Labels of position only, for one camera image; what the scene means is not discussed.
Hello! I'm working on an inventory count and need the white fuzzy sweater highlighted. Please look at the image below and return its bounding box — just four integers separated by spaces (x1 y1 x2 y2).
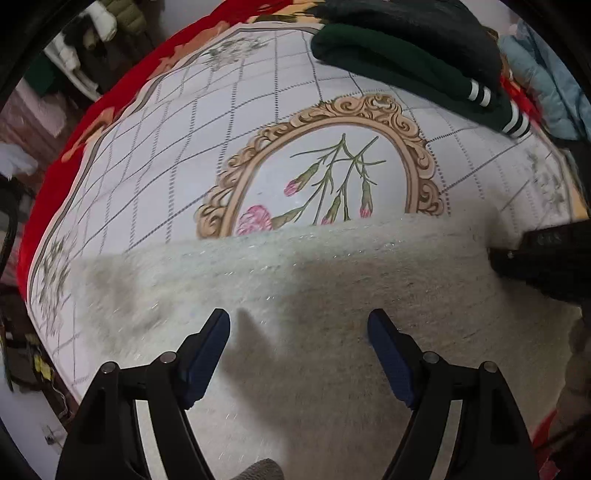
70 215 580 479

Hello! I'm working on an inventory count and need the light blue jacket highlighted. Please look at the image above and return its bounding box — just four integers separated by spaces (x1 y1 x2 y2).
498 20 590 141

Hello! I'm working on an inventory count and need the black folded jacket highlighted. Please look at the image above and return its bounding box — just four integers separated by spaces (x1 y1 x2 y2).
308 0 503 86

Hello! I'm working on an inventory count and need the dark green striped sweater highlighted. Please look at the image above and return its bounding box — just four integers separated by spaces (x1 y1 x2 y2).
311 24 532 139

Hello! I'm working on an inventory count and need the pink curtain fabric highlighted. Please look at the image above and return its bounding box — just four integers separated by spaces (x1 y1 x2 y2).
1 79 72 179

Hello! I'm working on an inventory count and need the floral red-bordered bed sheet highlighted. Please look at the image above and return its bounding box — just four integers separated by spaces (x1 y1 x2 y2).
18 1 586 399

